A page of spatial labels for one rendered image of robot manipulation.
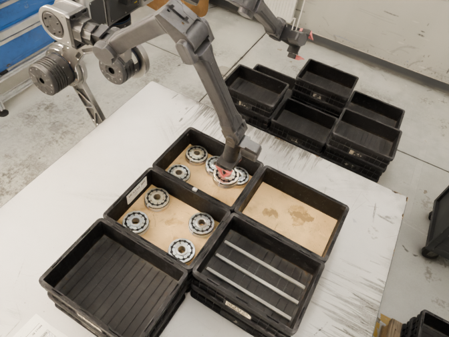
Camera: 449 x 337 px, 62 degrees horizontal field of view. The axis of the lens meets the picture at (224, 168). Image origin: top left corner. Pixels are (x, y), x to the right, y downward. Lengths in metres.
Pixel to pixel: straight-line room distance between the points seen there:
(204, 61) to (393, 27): 3.33
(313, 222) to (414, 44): 2.91
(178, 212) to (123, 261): 0.29
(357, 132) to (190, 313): 1.70
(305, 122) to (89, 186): 1.59
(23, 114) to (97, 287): 2.16
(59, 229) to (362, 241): 1.35
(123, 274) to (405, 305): 1.80
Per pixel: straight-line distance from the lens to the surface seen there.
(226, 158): 1.37
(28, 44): 3.35
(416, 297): 2.74
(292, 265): 1.53
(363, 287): 1.75
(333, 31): 4.36
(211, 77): 1.08
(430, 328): 2.36
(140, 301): 1.41
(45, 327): 1.58
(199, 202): 1.53
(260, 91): 2.74
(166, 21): 1.01
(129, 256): 1.49
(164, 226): 1.54
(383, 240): 1.92
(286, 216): 1.64
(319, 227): 1.65
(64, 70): 2.12
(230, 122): 1.19
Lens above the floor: 2.15
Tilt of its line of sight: 50 degrees down
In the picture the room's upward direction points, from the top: 10 degrees clockwise
